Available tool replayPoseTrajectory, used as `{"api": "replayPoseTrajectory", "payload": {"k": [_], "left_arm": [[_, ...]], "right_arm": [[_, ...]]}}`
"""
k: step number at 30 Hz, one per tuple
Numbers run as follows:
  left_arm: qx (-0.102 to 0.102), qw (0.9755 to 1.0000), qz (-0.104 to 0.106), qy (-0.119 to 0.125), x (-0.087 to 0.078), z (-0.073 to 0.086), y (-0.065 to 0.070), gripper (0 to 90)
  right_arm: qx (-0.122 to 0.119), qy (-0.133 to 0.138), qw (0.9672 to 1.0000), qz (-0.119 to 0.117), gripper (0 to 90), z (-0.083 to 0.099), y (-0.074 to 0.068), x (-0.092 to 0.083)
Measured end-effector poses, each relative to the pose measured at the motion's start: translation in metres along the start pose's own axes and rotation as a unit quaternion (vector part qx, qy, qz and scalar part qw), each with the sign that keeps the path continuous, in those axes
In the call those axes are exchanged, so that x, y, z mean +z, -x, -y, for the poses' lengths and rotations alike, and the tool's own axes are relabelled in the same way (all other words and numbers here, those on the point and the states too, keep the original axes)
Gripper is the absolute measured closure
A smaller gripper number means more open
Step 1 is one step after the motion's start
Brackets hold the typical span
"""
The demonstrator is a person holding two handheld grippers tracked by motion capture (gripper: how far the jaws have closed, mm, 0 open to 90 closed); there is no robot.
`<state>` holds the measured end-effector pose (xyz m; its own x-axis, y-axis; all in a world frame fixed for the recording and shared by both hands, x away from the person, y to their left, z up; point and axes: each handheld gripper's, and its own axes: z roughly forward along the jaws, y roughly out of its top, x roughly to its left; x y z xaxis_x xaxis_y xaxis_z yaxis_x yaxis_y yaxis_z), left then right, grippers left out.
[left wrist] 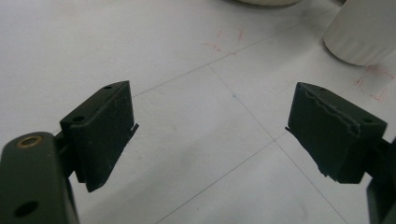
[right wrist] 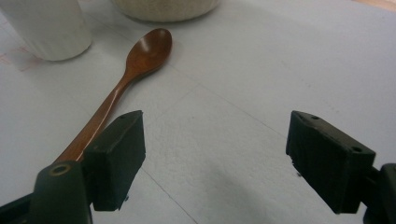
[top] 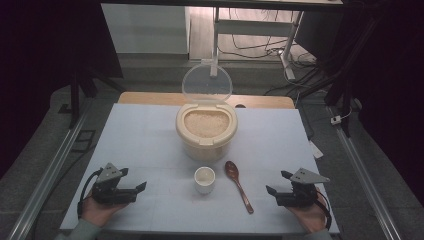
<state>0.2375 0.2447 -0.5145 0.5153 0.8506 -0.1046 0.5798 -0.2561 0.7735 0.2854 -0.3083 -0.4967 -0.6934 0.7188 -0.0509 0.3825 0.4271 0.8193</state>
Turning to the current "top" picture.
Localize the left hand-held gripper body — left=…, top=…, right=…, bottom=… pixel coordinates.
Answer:
left=91, top=162, right=138, bottom=205

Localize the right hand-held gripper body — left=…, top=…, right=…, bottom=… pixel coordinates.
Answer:
left=275, top=167, right=331, bottom=208

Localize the brown wooden spoon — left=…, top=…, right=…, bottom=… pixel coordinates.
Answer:
left=224, top=160, right=255, bottom=215

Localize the white cup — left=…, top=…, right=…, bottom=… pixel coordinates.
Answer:
left=194, top=166, right=216, bottom=195

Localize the person's left hand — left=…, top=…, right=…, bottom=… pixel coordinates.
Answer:
left=80, top=195, right=129, bottom=228

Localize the person's right hand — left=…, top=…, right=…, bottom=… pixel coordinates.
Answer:
left=286, top=190, right=329, bottom=234

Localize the white paper tag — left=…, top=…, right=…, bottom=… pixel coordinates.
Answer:
left=308, top=141, right=324, bottom=159

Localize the white table cover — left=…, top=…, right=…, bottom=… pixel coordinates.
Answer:
left=59, top=103, right=340, bottom=234

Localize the cream rice container with lid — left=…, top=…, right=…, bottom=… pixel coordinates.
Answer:
left=175, top=59, right=239, bottom=163

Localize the wooden table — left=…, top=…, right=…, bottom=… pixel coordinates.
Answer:
left=118, top=91, right=296, bottom=110

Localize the black stand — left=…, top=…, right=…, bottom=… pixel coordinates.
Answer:
left=296, top=16, right=368, bottom=138
left=58, top=66, right=124, bottom=129

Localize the white rice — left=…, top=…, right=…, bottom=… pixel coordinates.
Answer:
left=184, top=110, right=230, bottom=139

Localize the black curtain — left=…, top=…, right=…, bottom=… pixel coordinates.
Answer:
left=0, top=0, right=124, bottom=178
left=343, top=0, right=424, bottom=204

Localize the white cabinet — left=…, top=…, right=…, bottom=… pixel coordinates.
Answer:
left=101, top=3, right=191, bottom=55

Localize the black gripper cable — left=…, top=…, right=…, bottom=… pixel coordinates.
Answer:
left=314, top=191, right=333, bottom=231
left=77, top=169, right=102, bottom=219

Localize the black floor bracket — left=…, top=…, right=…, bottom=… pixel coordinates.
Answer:
left=70, top=129, right=97, bottom=154

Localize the aluminium rail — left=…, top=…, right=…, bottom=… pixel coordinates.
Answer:
left=328, top=106, right=401, bottom=240
left=8, top=103, right=91, bottom=240

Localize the black floor cable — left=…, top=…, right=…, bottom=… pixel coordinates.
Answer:
left=218, top=9, right=318, bottom=68

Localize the white desk frame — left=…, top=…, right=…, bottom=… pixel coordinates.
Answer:
left=209, top=6, right=304, bottom=81

